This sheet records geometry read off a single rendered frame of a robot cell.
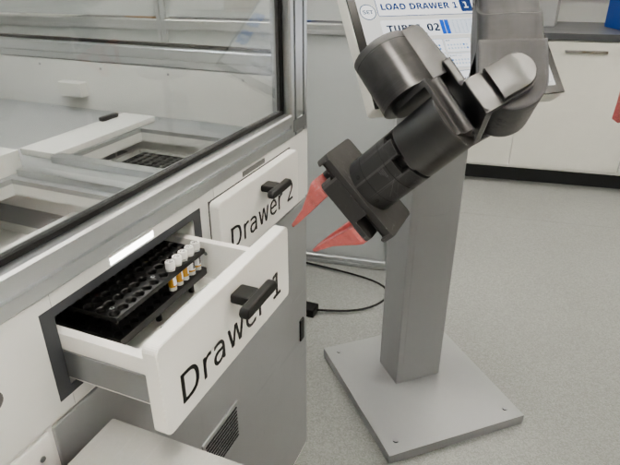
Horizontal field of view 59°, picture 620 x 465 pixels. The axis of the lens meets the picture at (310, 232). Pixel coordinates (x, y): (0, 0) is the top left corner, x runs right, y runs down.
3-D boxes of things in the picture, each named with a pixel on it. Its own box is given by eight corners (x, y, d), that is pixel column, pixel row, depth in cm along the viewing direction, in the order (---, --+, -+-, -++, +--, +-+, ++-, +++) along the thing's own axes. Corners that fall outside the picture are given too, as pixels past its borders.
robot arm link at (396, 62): (548, 76, 44) (523, 117, 53) (470, -30, 47) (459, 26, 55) (418, 149, 45) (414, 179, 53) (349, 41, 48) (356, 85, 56)
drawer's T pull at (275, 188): (292, 184, 96) (292, 177, 95) (273, 200, 89) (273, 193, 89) (273, 182, 97) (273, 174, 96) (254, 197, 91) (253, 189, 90)
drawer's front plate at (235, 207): (298, 202, 109) (297, 149, 104) (223, 269, 85) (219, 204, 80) (290, 200, 110) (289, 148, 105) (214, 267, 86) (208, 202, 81)
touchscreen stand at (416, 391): (522, 423, 165) (602, 77, 120) (388, 463, 152) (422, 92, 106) (434, 328, 207) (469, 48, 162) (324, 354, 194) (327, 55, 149)
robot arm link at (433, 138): (469, 137, 45) (492, 139, 49) (425, 71, 46) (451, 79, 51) (406, 184, 49) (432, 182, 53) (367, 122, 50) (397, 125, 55)
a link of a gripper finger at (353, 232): (299, 203, 62) (356, 154, 57) (339, 251, 63) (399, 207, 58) (271, 225, 57) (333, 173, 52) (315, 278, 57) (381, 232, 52)
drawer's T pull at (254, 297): (278, 288, 65) (277, 279, 65) (247, 322, 59) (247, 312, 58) (251, 282, 66) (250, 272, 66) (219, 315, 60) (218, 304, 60)
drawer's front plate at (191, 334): (289, 293, 79) (287, 225, 74) (169, 438, 55) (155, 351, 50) (278, 291, 79) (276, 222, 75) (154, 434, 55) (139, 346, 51)
